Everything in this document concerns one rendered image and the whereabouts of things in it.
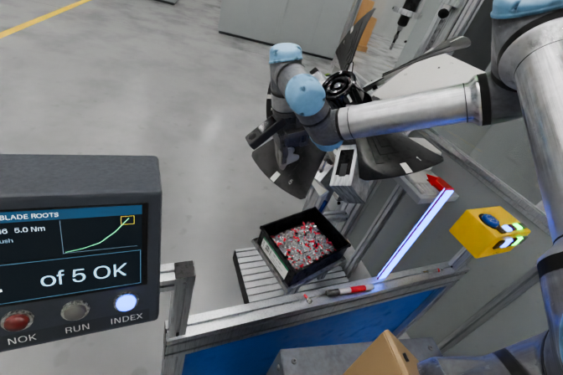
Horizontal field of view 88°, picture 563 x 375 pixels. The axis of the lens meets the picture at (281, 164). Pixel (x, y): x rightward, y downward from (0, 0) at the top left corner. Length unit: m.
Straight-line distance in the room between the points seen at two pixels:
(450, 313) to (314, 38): 5.76
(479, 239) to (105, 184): 0.87
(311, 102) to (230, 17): 5.82
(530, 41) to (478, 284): 1.23
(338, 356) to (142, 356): 1.14
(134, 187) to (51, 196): 0.07
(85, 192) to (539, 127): 0.48
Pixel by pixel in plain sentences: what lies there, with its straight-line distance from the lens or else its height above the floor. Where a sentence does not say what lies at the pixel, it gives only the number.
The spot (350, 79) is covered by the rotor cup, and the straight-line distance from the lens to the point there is 0.95.
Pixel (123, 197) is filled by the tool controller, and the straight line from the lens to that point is 0.34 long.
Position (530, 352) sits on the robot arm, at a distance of 0.45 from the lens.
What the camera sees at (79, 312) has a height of 1.12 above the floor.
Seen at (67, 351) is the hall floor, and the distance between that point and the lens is 1.66.
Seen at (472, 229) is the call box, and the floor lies 1.04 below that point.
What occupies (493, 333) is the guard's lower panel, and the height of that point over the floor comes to 0.50.
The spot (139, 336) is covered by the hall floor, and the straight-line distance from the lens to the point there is 1.63.
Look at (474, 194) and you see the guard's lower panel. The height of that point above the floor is 0.89.
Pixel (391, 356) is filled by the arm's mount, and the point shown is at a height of 1.20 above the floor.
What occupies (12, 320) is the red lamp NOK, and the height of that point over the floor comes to 1.13.
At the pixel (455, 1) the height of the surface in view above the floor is 1.53.
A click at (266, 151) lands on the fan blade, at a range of 0.94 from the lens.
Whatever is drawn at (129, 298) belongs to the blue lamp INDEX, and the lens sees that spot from 0.42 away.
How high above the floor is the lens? 1.49
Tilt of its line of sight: 34 degrees down
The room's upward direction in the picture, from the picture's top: 18 degrees clockwise
